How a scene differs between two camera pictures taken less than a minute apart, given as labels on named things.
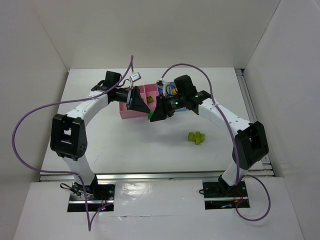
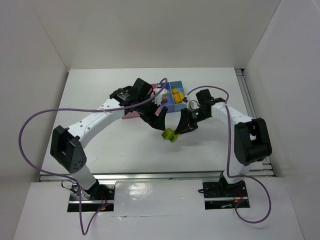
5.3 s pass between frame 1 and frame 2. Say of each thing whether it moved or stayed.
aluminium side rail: stayed
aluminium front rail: stayed
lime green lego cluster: moved
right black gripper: moved
